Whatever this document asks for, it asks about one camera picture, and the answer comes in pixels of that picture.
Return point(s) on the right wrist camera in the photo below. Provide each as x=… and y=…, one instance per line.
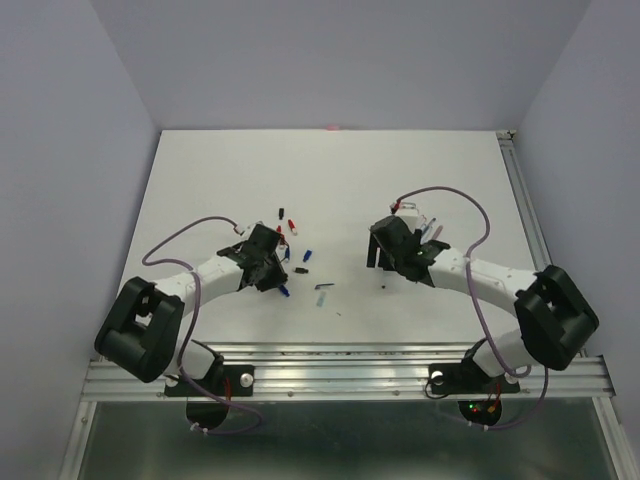
x=406, y=211

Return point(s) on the aluminium right rail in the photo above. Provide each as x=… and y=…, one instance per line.
x=532, y=229

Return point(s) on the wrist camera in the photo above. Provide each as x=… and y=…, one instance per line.
x=244, y=230
x=406, y=211

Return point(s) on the pink highlighter pen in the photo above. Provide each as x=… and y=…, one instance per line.
x=437, y=232

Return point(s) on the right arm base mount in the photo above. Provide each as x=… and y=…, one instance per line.
x=484, y=406

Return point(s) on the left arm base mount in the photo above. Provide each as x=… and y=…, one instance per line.
x=213, y=398

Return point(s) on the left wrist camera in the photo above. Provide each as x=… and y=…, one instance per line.
x=244, y=230

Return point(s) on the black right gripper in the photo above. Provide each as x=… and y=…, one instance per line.
x=372, y=250

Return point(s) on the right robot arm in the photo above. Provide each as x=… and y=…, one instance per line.
x=554, y=319

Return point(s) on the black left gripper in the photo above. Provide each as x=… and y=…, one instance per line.
x=276, y=278

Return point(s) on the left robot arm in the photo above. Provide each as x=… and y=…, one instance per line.
x=141, y=332

